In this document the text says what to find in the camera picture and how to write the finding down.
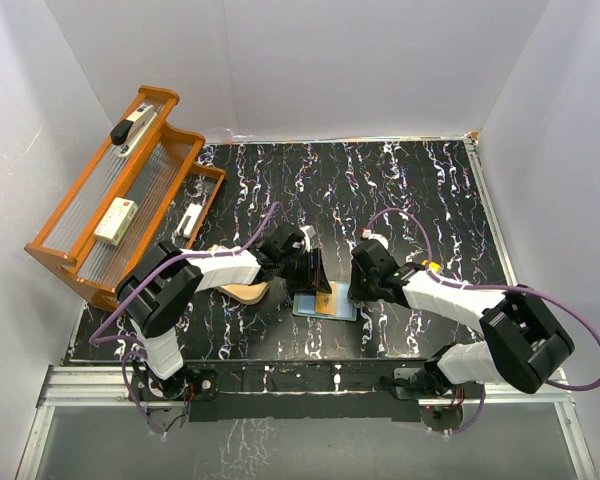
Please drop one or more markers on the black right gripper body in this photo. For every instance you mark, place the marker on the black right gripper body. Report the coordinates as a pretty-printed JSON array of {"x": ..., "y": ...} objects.
[{"x": 364, "y": 285}]

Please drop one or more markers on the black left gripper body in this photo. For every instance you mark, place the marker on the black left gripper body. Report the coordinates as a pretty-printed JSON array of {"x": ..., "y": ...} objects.
[{"x": 293, "y": 270}]

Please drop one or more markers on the orange credit card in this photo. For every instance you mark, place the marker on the orange credit card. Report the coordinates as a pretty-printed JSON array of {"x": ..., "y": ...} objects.
[{"x": 335, "y": 305}]

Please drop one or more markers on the mint green card holder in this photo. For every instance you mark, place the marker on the mint green card holder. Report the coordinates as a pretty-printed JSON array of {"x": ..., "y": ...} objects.
[{"x": 304, "y": 306}]

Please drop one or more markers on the tan oval wooden tray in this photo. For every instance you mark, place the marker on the tan oval wooden tray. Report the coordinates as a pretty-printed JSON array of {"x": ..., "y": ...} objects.
[{"x": 245, "y": 292}]

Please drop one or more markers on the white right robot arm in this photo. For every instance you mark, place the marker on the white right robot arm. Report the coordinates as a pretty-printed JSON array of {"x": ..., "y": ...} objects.
[{"x": 523, "y": 342}]

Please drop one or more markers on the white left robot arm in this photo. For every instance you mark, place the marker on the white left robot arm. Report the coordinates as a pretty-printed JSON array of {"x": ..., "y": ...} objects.
[{"x": 158, "y": 289}]

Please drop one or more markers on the white small clip object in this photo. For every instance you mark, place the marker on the white small clip object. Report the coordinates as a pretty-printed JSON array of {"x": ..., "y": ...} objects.
[{"x": 189, "y": 221}]

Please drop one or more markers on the orange wooden shelf rack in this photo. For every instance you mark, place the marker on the orange wooden shelf rack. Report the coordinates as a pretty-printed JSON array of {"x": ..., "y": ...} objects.
[{"x": 151, "y": 177}]

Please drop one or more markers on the white small cardboard box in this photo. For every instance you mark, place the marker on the white small cardboard box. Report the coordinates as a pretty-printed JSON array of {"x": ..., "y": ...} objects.
[{"x": 116, "y": 220}]

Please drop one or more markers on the black and white stapler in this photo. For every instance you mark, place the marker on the black and white stapler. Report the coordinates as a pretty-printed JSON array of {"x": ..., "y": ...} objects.
[{"x": 127, "y": 134}]

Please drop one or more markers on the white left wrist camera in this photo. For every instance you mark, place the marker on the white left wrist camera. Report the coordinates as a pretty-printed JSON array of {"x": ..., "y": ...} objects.
[{"x": 309, "y": 234}]

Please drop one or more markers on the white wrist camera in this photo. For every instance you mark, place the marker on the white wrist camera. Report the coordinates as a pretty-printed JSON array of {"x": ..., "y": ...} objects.
[
  {"x": 369, "y": 234},
  {"x": 309, "y": 234}
]

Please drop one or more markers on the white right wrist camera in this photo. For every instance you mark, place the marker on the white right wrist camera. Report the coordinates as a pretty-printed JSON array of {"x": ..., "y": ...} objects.
[{"x": 369, "y": 234}]

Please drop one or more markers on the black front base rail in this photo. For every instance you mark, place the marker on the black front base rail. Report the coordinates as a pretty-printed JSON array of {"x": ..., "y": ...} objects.
[{"x": 320, "y": 389}]

